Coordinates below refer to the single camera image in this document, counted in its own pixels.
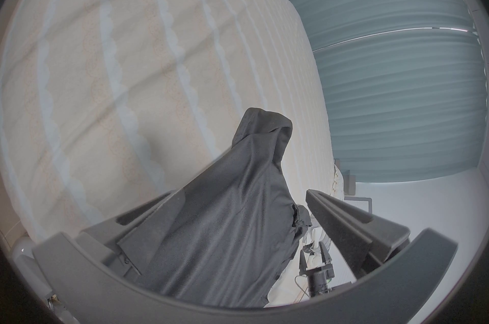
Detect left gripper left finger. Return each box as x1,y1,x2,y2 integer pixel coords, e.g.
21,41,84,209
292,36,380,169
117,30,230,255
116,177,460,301
79,189,186,275

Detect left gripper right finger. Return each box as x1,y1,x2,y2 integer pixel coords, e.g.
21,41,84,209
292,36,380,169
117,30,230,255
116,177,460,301
306,189,412,274

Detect black T-shirt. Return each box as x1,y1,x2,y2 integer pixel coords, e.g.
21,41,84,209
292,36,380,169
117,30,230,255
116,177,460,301
134,108,314,308

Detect pile of clothes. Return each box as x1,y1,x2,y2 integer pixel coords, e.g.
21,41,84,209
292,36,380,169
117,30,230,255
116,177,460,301
302,217,328,256

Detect bed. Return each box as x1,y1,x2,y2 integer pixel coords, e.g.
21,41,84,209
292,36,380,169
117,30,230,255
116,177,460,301
0,0,373,309

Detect grey bedside table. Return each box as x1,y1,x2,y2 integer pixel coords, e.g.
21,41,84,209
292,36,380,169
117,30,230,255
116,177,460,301
343,169,357,197

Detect white printed pillow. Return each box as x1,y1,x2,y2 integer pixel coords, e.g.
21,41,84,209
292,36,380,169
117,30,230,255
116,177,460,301
332,159,346,201

